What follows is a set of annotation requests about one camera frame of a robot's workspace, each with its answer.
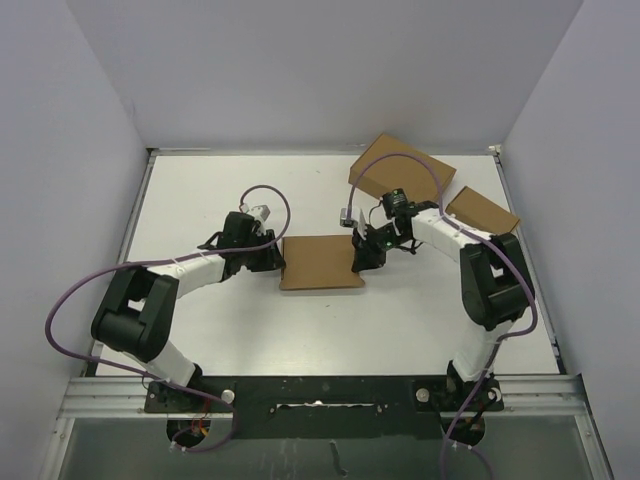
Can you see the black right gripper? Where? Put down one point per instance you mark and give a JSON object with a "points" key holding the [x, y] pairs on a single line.
{"points": [[366, 255]]}

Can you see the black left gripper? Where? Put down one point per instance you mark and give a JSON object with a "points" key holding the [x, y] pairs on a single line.
{"points": [[271, 260]]}

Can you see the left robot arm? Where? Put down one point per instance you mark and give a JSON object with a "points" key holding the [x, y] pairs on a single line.
{"points": [[136, 313]]}

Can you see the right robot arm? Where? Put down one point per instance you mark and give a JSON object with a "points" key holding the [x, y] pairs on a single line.
{"points": [[496, 287]]}

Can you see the large closed cardboard box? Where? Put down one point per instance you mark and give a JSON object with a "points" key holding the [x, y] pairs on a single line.
{"points": [[399, 170]]}

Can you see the small closed cardboard box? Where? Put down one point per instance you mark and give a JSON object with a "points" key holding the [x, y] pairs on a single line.
{"points": [[479, 212]]}

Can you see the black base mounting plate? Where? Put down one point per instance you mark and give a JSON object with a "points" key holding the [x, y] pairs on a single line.
{"points": [[334, 407]]}

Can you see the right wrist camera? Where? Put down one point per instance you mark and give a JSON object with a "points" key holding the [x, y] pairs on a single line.
{"points": [[353, 218]]}

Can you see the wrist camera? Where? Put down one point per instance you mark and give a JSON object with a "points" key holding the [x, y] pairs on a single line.
{"points": [[260, 213], [353, 218]]}

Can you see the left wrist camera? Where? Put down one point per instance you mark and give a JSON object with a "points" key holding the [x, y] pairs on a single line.
{"points": [[260, 213]]}

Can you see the aluminium table frame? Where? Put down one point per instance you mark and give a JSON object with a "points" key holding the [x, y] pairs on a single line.
{"points": [[268, 297]]}

